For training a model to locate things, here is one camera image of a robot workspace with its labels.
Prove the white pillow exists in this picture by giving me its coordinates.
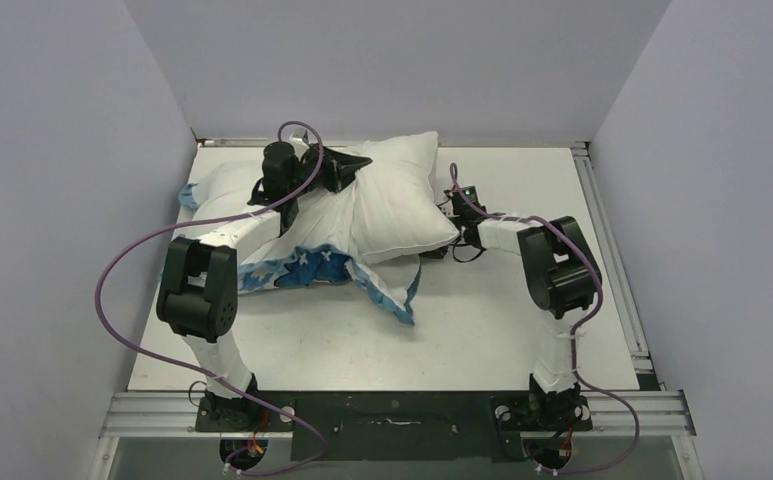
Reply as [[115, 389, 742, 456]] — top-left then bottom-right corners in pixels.
[[345, 131, 458, 264]]

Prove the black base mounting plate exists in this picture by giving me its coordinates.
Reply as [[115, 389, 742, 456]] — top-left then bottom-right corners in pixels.
[[196, 389, 593, 466]]

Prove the white pillowcase with blue trim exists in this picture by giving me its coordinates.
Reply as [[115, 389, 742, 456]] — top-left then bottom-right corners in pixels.
[[178, 161, 421, 326]]

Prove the aluminium rail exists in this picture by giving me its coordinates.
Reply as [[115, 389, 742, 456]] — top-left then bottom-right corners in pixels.
[[100, 391, 695, 438], [570, 142, 654, 374]]

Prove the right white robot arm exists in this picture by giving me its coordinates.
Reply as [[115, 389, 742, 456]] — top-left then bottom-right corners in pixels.
[[423, 185, 603, 428]]

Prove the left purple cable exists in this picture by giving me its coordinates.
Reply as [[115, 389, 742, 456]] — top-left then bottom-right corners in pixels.
[[93, 120, 329, 478]]

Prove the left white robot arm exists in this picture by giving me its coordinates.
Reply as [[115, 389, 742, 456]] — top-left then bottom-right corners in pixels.
[[156, 141, 372, 430]]

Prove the aluminium right side rail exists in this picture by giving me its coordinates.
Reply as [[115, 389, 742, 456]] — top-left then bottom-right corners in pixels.
[[570, 142, 654, 374]]

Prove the aluminium front rail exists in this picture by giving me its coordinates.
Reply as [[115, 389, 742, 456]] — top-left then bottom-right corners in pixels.
[[100, 391, 695, 438]]

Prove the white knob on plate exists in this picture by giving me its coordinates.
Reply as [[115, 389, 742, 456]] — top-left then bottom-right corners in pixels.
[[278, 405, 295, 423]]

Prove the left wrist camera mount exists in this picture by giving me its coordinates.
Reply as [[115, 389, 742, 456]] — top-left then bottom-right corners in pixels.
[[288, 129, 310, 151]]

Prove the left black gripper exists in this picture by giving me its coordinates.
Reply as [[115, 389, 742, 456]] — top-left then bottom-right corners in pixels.
[[288, 143, 372, 199]]

